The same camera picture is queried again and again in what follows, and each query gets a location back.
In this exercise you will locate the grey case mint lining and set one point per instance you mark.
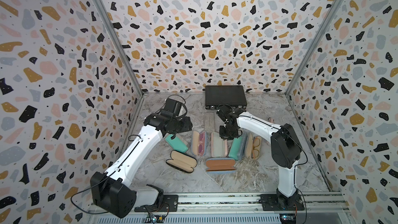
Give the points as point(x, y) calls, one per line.
point(237, 149)

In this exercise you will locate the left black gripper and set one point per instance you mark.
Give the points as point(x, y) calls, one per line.
point(187, 125)

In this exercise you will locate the blue case with pink glasses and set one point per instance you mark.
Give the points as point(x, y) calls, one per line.
point(199, 143)

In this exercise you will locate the pink glasses case grey lining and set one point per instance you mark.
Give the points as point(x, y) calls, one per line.
point(219, 146)

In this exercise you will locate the aluminium front rail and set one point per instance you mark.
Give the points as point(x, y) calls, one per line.
point(236, 208)

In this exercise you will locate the black ribbed briefcase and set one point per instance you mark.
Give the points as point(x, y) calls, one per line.
point(231, 95)

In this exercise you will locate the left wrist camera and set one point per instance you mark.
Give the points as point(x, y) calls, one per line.
point(174, 109)

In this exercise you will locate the mint green glasses case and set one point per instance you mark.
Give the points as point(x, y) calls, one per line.
point(177, 143)

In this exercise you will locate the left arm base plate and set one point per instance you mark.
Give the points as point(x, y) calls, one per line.
point(167, 203)

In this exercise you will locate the beige case with brown glasses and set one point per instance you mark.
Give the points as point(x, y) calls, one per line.
point(253, 147)

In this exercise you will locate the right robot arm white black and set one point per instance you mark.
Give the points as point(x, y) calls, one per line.
point(285, 149)

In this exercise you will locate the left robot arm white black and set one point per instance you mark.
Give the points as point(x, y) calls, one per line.
point(111, 189)

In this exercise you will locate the black case beige lining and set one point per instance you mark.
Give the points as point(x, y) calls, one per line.
point(182, 162)

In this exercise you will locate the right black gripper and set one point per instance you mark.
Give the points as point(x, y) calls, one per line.
point(232, 136)

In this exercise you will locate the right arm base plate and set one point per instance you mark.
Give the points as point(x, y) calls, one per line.
point(279, 202)

